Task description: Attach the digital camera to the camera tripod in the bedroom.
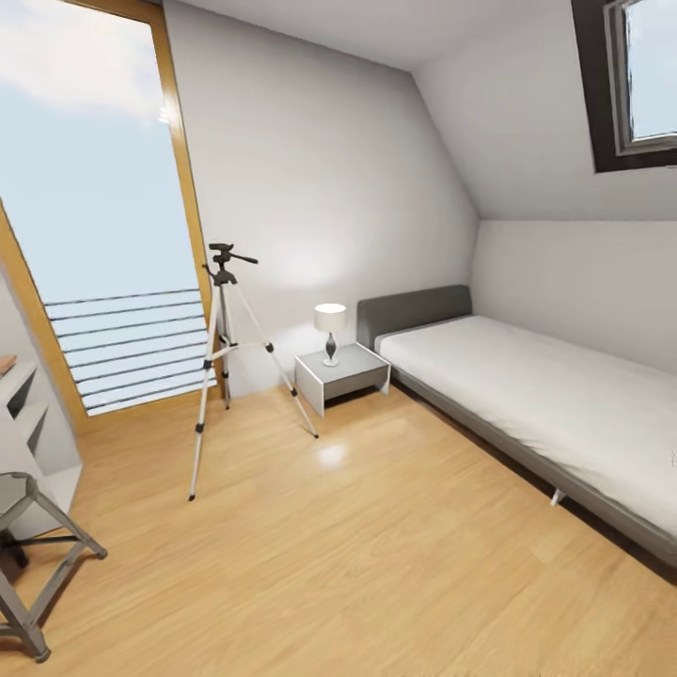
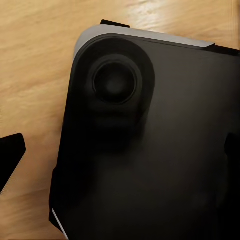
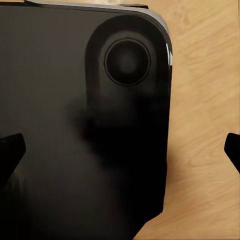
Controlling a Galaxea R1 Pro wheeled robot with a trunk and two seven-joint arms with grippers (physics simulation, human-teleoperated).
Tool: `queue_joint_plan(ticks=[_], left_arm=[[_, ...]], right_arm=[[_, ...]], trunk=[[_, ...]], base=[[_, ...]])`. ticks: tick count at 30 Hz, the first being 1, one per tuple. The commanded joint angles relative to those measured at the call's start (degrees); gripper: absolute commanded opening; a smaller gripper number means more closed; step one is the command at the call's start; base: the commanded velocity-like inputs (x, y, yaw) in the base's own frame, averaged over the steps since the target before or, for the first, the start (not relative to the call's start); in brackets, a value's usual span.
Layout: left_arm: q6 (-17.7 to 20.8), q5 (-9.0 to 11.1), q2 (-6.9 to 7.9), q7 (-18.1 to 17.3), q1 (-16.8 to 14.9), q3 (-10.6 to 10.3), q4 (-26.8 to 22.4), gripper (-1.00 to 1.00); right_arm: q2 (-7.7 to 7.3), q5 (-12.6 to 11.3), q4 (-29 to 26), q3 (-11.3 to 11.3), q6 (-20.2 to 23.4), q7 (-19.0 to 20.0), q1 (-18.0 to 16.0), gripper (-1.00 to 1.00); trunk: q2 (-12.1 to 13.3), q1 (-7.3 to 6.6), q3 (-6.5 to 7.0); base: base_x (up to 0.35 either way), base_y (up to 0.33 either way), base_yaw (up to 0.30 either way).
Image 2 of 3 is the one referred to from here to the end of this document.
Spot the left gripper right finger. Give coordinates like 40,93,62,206
224,132,240,173

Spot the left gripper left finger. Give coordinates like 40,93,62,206
0,133,26,193

